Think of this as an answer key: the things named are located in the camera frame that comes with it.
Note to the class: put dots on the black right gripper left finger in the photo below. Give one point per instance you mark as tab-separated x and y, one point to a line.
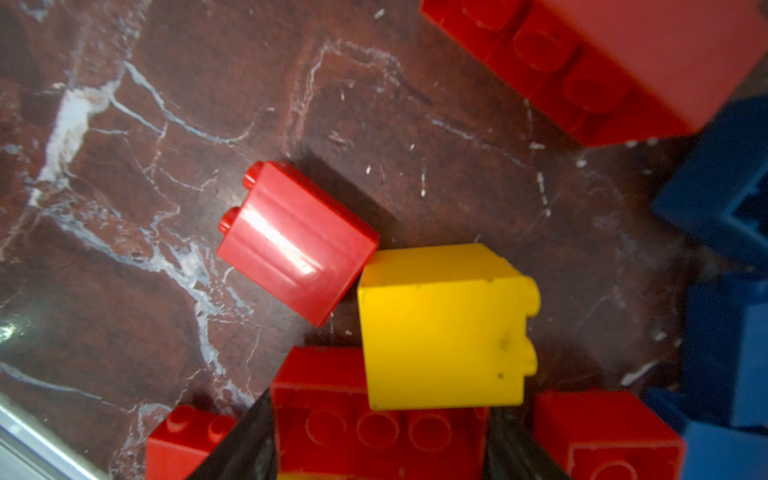
248	452

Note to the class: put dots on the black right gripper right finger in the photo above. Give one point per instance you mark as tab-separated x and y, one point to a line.
513	454

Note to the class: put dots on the long red lego brick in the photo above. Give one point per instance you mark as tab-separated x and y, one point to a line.
324	425

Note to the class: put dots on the small red lego brick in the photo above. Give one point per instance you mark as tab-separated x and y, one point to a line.
295	240

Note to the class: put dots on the red lego brick front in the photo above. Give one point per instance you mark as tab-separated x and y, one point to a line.
183	440

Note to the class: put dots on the yellow lego brick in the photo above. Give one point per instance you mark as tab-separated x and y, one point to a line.
446	327

